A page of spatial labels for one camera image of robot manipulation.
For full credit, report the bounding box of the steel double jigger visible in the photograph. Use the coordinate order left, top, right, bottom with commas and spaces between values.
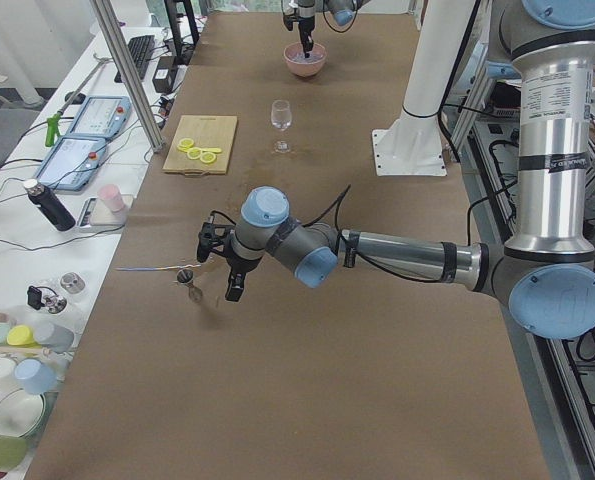
176, 268, 203, 303

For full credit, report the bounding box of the clear wine glass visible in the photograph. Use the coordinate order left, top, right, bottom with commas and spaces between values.
270, 99, 293, 153

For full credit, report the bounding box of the aluminium frame post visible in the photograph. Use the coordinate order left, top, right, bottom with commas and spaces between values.
90, 0, 164, 153

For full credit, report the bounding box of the blue teach pendant far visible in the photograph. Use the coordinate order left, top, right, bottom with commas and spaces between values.
67, 96, 132, 140

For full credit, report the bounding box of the green plastic grabber tool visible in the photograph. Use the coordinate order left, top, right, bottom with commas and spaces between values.
44, 53, 112, 147

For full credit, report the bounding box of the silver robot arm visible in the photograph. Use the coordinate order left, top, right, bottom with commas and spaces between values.
283, 0, 366, 58
223, 1, 595, 340

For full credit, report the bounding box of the bamboo cutting board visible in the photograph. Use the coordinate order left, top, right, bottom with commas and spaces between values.
162, 115, 238, 176

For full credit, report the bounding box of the lemon slice middle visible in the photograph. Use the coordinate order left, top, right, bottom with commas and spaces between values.
186, 147, 202, 160

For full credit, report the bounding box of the blue teach pendant near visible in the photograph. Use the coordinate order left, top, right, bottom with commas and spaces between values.
35, 135, 107, 192

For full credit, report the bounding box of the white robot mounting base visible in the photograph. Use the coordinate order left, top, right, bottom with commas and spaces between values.
372, 1, 454, 176

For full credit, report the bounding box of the small steel cup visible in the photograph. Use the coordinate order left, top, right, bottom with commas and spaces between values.
59, 272, 86, 295

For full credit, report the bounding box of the kitchen scale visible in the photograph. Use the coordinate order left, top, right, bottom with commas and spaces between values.
77, 195, 134, 231

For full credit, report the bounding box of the pink bowl of ice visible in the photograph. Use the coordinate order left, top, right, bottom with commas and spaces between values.
283, 42, 327, 78

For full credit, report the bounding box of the blue teach pendant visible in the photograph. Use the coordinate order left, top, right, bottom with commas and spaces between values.
67, 96, 132, 140
35, 135, 107, 192

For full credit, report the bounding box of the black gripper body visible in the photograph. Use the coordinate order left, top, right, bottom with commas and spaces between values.
224, 247, 261, 278
297, 9, 315, 33

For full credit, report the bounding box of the pink plastic cup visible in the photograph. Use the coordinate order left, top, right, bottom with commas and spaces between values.
97, 184, 126, 213

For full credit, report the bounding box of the lemon slice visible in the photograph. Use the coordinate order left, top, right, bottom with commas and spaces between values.
186, 147, 202, 160
177, 138, 195, 152
199, 152, 217, 164

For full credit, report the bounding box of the lemon slice far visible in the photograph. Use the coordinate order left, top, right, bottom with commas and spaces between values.
177, 138, 195, 152

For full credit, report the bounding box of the yellow plastic knife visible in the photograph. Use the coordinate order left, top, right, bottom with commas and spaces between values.
198, 147, 223, 154

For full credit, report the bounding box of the black keyboard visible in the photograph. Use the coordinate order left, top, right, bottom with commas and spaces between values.
128, 35, 155, 80

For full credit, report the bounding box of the black water bottle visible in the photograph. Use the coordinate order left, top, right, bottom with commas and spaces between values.
22, 178, 76, 231

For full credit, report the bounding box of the lemon slice near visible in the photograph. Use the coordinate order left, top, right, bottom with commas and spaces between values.
199, 152, 217, 164

